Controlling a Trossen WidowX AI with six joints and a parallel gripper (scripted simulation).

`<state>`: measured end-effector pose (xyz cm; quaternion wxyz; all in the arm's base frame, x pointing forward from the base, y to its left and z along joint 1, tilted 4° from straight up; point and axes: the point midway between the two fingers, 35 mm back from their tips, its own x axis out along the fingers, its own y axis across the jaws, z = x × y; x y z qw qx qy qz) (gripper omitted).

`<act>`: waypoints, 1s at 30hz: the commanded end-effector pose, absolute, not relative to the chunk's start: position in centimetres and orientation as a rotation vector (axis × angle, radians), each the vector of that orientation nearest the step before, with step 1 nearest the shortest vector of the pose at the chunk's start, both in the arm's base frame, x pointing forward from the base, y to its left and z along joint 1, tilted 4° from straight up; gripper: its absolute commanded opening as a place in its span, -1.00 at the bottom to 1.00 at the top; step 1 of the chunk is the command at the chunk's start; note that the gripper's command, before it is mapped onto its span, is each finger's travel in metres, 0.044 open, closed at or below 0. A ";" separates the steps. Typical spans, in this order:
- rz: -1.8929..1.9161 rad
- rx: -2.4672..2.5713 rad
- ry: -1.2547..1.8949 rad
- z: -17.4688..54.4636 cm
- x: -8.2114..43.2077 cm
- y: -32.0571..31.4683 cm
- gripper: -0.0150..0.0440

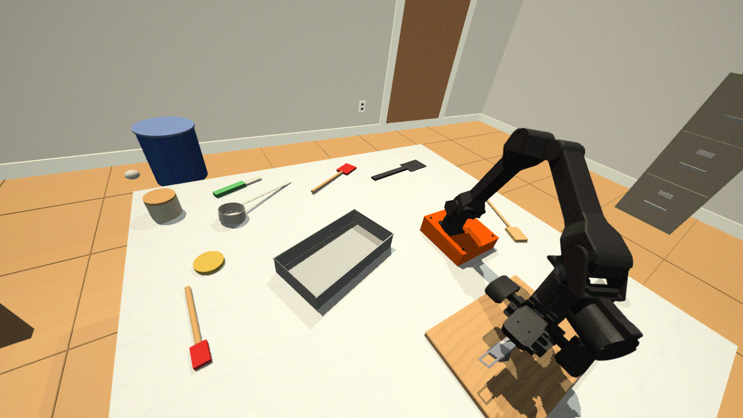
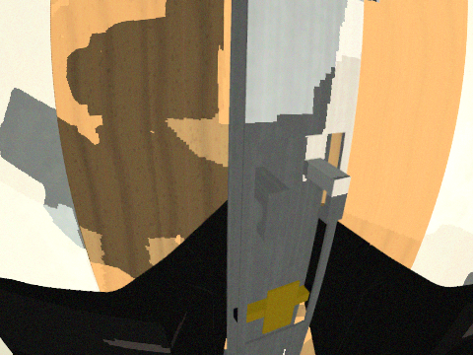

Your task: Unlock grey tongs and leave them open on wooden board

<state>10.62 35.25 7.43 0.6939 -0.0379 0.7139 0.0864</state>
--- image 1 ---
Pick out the grey saucepan with long handle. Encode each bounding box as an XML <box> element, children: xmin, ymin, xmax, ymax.
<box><xmin>218</xmin><ymin>182</ymin><xmax>292</xmax><ymax>225</ymax></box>

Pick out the dark grey spatula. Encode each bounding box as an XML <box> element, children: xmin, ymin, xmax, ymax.
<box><xmin>371</xmin><ymin>160</ymin><xmax>426</xmax><ymax>181</ymax></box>

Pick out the yellow flat disc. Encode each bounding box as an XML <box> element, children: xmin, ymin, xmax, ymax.
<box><xmin>193</xmin><ymin>251</ymin><xmax>225</xmax><ymax>275</ymax></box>

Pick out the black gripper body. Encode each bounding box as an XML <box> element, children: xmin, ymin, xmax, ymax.
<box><xmin>485</xmin><ymin>275</ymin><xmax>595</xmax><ymax>378</ymax></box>

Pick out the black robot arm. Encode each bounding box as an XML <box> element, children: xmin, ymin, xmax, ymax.
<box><xmin>438</xmin><ymin>128</ymin><xmax>643</xmax><ymax>361</ymax></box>

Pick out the grey canister with orange lid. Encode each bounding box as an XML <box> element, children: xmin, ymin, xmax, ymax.
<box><xmin>142</xmin><ymin>188</ymin><xmax>182</xmax><ymax>222</ymax></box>

